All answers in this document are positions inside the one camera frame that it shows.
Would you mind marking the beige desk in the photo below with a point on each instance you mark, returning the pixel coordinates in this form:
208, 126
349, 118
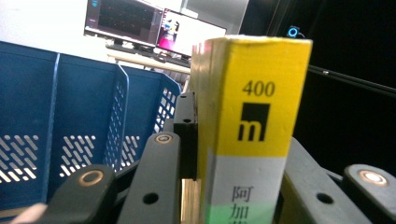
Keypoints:
146, 60

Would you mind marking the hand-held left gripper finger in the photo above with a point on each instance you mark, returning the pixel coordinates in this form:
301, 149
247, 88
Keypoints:
186, 140

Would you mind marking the dark screen monitor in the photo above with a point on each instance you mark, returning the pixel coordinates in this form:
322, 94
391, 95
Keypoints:
124, 20

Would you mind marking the bright screen monitor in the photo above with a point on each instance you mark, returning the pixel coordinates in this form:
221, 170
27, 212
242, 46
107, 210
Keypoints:
193, 34

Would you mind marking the yellow book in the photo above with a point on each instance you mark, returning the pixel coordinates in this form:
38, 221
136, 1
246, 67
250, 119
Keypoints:
258, 124

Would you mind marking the black metal rail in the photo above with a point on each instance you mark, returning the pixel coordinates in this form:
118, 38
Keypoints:
351, 81

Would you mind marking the blue plastic file rack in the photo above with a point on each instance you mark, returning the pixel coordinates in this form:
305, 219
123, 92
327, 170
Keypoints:
77, 124

